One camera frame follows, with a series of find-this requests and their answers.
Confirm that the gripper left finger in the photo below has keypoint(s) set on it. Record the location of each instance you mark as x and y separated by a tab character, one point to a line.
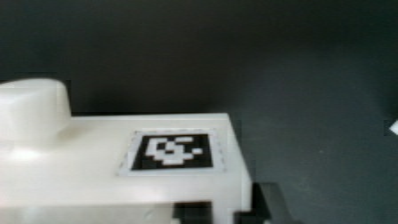
192	212

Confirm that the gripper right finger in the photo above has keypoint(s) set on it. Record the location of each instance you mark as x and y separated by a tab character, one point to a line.
269	208

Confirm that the white drawer with knob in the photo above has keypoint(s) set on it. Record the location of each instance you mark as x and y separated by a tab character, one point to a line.
102	169

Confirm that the white marker sheet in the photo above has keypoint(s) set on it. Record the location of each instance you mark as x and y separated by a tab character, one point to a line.
391	128

